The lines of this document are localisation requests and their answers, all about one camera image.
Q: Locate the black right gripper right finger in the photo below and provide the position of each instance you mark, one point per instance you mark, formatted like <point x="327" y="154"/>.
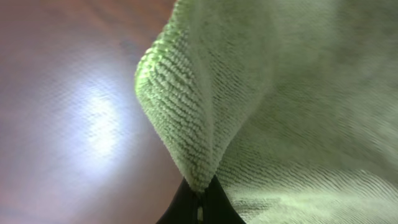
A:
<point x="216" y="206"/>

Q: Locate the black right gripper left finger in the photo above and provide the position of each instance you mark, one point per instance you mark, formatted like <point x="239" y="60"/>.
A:
<point x="183" y="208"/>

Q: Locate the light green cloth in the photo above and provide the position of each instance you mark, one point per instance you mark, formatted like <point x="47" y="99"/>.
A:
<point x="292" y="105"/>

